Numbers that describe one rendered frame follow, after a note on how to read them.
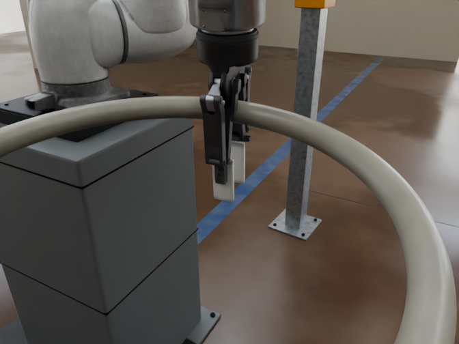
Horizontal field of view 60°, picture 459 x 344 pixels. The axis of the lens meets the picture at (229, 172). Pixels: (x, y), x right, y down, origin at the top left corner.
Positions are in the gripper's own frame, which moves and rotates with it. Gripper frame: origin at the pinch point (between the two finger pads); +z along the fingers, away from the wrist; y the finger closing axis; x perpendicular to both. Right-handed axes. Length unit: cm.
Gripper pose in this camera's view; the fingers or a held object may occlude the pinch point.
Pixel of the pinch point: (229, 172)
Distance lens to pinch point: 57.7
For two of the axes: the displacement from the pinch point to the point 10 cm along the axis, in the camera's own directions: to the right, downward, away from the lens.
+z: 0.1, 8.5, 5.3
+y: -3.3, 5.0, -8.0
